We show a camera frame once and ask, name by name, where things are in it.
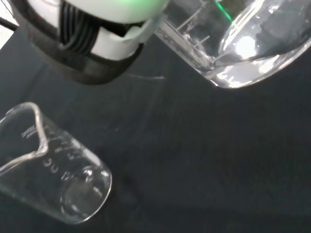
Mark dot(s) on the clear glass rod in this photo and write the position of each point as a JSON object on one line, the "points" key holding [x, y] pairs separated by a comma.
{"points": [[155, 78]]}

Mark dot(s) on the clear glass beaker with markings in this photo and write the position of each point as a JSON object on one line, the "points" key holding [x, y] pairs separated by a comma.
{"points": [[60, 170]]}

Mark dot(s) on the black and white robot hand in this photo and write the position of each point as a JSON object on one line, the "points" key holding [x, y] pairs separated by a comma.
{"points": [[114, 14]]}

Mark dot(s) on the black bench cloth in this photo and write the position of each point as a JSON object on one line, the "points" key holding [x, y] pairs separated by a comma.
{"points": [[194, 157]]}

